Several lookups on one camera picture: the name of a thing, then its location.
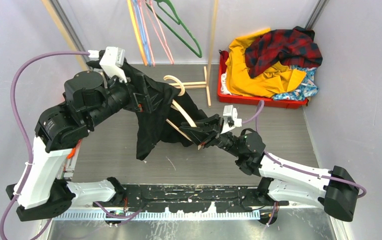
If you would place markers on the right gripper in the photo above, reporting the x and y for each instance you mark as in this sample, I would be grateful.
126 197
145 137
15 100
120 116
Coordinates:
207 131

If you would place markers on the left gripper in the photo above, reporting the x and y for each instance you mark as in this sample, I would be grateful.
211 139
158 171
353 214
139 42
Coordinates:
140 99

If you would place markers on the black pleated skirt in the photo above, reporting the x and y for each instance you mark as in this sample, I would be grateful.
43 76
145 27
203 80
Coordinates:
152 127

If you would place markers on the cream wooden hanger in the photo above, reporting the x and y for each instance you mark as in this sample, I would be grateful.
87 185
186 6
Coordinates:
176 106

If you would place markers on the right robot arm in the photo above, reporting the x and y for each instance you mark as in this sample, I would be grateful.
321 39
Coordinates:
333 190

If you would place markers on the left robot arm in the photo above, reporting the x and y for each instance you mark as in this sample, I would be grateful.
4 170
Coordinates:
89 99

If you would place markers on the pink hanger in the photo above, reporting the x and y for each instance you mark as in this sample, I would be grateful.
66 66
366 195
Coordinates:
157 27

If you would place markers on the blue hanger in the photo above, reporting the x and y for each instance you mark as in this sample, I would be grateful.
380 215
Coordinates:
137 4

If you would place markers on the orange hanger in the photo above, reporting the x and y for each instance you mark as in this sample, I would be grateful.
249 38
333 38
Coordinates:
135 27

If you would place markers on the green hanger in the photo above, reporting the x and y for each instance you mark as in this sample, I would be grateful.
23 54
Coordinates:
167 15

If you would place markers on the wooden clothes rack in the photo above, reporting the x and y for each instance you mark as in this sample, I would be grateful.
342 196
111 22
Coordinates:
205 84

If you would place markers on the red plastic bin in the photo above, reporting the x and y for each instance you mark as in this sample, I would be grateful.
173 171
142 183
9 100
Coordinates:
245 100

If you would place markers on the white and orange clothes pile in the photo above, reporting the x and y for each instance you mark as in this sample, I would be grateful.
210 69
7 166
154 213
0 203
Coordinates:
74 150

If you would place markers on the yellow garment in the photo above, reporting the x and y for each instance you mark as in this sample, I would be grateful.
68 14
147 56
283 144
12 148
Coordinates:
277 79

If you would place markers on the blue patterned garment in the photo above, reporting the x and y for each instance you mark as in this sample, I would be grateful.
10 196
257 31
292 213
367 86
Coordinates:
306 88

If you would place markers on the red plaid shirt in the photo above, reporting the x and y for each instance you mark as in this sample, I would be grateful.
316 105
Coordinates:
290 47

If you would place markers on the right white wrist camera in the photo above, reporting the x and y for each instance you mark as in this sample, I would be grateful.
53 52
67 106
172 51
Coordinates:
230 119

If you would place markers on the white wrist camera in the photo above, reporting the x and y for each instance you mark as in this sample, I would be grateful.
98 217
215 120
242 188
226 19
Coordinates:
112 61
230 119

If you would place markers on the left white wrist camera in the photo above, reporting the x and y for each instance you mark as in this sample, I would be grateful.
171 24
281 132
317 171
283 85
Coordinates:
112 61

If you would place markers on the aluminium frame post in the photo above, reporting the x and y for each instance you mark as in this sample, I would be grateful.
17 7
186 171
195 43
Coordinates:
63 24

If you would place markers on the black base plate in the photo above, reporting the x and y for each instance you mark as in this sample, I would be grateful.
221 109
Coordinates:
188 198

